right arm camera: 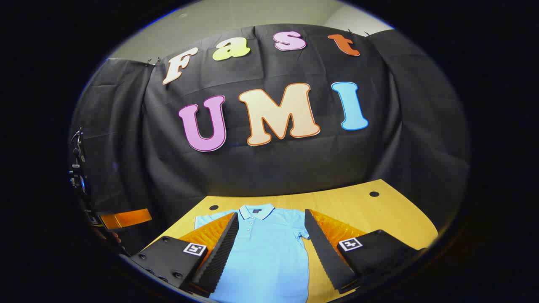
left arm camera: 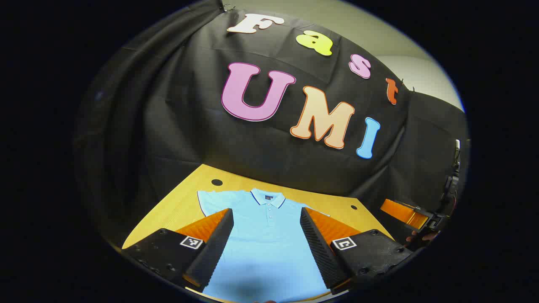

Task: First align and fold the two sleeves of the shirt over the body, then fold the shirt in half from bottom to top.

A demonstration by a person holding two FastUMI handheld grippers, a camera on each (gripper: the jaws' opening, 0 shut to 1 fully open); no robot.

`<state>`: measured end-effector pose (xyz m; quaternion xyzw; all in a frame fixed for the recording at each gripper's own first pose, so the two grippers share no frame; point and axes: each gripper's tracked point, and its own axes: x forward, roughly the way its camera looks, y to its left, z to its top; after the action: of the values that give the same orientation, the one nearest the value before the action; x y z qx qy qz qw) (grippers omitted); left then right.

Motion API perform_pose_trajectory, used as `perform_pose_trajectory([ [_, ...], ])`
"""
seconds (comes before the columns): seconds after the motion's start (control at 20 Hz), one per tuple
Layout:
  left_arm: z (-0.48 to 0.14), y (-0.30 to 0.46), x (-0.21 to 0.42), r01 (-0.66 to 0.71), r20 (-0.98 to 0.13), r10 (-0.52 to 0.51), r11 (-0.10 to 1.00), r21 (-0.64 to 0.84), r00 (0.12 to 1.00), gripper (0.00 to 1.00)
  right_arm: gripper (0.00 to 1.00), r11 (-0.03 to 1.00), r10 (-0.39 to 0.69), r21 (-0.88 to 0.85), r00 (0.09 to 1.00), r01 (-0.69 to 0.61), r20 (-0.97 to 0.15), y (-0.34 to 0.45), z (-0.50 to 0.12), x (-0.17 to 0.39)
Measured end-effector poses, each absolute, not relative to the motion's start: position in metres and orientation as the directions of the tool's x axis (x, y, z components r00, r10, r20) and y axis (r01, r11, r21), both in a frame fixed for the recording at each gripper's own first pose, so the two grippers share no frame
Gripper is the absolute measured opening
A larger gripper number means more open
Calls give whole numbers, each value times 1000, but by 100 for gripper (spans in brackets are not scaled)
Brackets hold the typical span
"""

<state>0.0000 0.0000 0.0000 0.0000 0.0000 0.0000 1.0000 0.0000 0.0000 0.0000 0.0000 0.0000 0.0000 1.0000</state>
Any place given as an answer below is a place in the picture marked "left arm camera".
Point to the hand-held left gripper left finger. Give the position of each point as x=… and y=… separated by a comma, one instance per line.
x=217, y=244

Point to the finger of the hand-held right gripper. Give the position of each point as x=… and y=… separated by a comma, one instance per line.
x=402, y=212

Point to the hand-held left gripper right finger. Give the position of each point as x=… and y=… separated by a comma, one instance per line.
x=320, y=248

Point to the light blue polo T-shirt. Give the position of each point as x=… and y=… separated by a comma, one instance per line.
x=265, y=235

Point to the black backdrop cloth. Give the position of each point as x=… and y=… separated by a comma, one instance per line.
x=189, y=105

